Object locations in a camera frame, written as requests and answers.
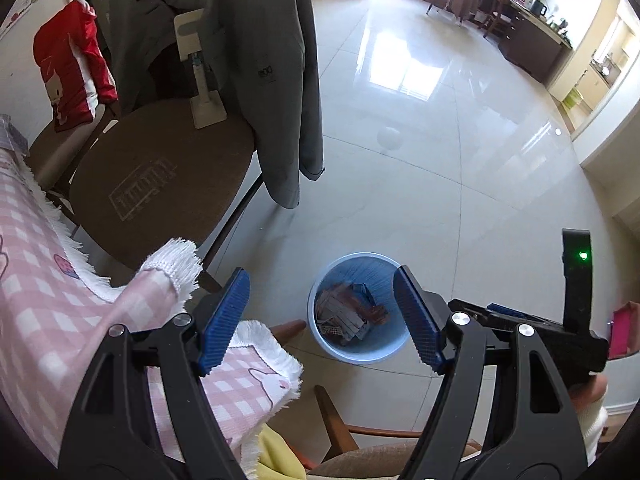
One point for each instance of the assorted cabinet items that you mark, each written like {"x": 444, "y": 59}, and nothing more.
{"x": 535, "y": 2}

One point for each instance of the wooden chair with brown seat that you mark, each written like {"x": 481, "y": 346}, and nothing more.
{"x": 60, "y": 150}

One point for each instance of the blue trash bin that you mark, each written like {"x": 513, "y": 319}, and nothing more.
{"x": 360, "y": 267}

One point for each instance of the red jacket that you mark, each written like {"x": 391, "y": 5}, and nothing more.
{"x": 70, "y": 60}

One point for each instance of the grey grid tablecloth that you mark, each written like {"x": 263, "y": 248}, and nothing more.
{"x": 10, "y": 132}

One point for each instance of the grey jacket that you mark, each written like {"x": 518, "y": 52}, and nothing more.
{"x": 265, "y": 60}

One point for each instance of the yellow cloth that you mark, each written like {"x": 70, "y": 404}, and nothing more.
{"x": 280, "y": 455}

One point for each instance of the dark wooden cabinet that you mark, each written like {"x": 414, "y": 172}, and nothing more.
{"x": 535, "y": 45}

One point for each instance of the pink object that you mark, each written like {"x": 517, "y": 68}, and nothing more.
{"x": 627, "y": 330}

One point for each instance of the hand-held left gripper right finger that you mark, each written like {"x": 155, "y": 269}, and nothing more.
{"x": 417, "y": 315}

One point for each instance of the pink checked tablecloth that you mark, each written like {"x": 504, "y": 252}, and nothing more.
{"x": 40, "y": 300}

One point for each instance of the person's right forearm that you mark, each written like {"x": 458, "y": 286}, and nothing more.
{"x": 595, "y": 430}

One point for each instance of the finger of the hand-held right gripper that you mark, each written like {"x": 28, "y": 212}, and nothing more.
{"x": 502, "y": 309}
{"x": 475, "y": 307}

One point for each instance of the wooden armchair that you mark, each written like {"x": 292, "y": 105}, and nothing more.
{"x": 340, "y": 420}

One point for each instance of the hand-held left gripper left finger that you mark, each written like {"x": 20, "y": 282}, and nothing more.
{"x": 222, "y": 320}

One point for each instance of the dark wooden chair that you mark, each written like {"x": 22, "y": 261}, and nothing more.
{"x": 497, "y": 12}

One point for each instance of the pile of snack wrappers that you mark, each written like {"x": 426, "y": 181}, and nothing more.
{"x": 345, "y": 317}

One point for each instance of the brown cushioned chair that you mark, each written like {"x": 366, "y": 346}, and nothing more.
{"x": 165, "y": 170}

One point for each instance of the white wall poster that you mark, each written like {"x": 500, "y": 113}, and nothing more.
{"x": 20, "y": 10}

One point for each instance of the white phone stand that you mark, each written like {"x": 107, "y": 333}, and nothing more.
{"x": 205, "y": 105}

